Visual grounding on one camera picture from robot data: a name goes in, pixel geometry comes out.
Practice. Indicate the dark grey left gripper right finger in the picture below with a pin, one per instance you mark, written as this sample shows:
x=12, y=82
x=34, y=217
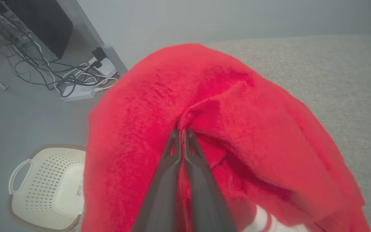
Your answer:
x=203, y=196

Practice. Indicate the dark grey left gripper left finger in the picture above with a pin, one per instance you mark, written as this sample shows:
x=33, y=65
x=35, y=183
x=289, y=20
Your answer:
x=161, y=193

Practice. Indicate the red jersey with number print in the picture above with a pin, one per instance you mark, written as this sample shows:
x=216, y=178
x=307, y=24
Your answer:
x=253, y=135

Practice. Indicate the cream perforated laundry basket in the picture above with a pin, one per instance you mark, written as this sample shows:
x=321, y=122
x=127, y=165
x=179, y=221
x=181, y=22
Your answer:
x=50, y=190

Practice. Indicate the long white power strip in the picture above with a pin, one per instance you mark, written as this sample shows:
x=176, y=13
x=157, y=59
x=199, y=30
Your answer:
x=79, y=93

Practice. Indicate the short white power strip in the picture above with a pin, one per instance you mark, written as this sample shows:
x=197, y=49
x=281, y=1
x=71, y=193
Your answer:
x=107, y=67

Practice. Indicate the black plug adapter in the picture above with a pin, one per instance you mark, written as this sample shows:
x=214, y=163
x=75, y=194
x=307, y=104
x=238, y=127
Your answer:
x=98, y=54

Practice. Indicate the grey metal desk leg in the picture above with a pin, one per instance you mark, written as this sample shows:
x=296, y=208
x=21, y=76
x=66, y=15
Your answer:
x=89, y=30

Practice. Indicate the grey fabric sofa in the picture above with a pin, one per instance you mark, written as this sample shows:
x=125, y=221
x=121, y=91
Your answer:
x=340, y=74

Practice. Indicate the black computer tower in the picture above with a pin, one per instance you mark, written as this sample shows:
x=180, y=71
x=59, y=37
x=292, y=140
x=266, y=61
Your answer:
x=40, y=22

